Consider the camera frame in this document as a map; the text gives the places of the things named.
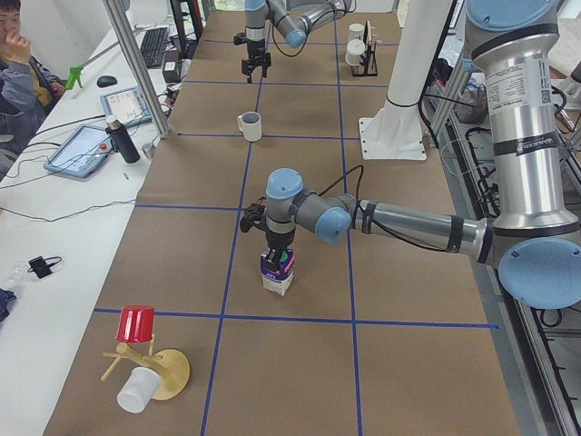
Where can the white plastic cup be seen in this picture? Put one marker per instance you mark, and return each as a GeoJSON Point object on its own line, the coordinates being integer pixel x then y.
{"type": "Point", "coordinates": [139, 389]}

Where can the seated person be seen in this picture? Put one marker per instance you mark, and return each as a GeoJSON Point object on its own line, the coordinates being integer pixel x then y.
{"type": "Point", "coordinates": [29, 91]}

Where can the white ribbed mug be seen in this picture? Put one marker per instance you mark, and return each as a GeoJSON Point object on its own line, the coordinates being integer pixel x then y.
{"type": "Point", "coordinates": [249, 124]}

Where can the far teach pendant tablet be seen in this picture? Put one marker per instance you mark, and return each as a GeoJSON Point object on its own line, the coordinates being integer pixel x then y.
{"type": "Point", "coordinates": [127, 105]}

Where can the green plastic clamp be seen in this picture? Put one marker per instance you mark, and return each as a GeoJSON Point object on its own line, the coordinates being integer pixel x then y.
{"type": "Point", "coordinates": [74, 77]}

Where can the teach pendant tablet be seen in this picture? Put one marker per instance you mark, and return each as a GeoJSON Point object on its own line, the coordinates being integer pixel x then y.
{"type": "Point", "coordinates": [127, 105]}
{"type": "Point", "coordinates": [82, 154]}

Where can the brown paper table mat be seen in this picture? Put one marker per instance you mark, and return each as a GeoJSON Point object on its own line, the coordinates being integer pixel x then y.
{"type": "Point", "coordinates": [374, 336]}

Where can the white upturned cup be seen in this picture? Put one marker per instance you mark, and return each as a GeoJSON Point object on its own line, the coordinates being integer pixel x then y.
{"type": "Point", "coordinates": [355, 50]}

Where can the black water bottle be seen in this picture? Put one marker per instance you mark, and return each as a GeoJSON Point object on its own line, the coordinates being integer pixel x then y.
{"type": "Point", "coordinates": [121, 140]}

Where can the blue white milk carton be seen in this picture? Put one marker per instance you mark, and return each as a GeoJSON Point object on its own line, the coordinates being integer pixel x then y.
{"type": "Point", "coordinates": [279, 280]}

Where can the red plastic cup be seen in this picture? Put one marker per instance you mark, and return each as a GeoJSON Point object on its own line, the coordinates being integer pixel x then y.
{"type": "Point", "coordinates": [136, 324]}

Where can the aluminium frame post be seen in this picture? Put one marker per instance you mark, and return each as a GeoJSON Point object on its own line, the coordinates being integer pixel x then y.
{"type": "Point", "coordinates": [133, 57]}

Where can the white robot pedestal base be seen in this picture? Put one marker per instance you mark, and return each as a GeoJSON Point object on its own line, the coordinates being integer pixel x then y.
{"type": "Point", "coordinates": [394, 132]}

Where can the black wire cup rack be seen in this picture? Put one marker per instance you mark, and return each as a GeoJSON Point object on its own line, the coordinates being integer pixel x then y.
{"type": "Point", "coordinates": [368, 66]}

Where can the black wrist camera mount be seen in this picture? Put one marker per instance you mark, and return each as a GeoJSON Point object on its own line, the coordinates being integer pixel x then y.
{"type": "Point", "coordinates": [254, 216]}
{"type": "Point", "coordinates": [240, 39]}

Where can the small black adapter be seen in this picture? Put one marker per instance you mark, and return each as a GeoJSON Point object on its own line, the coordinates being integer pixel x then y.
{"type": "Point", "coordinates": [43, 266]}

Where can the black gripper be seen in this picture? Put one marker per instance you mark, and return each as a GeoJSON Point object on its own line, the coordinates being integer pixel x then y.
{"type": "Point", "coordinates": [254, 49]}
{"type": "Point", "coordinates": [276, 239]}

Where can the small metal cylinder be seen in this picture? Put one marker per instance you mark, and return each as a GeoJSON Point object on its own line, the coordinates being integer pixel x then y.
{"type": "Point", "coordinates": [149, 150]}

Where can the black keyboard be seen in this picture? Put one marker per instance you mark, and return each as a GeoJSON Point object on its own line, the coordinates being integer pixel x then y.
{"type": "Point", "coordinates": [153, 46]}

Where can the near teach pendant tablet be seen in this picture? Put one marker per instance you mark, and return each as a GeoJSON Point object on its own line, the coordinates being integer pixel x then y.
{"type": "Point", "coordinates": [82, 154]}

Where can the black computer mouse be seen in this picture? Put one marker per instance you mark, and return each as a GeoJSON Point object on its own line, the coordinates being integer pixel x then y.
{"type": "Point", "coordinates": [106, 81]}

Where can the wooden stand with round base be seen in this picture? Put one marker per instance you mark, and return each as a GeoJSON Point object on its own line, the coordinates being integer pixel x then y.
{"type": "Point", "coordinates": [171, 365]}

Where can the white mug with lettering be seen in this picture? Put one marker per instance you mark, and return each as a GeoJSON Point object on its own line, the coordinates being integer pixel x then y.
{"type": "Point", "coordinates": [356, 31]}

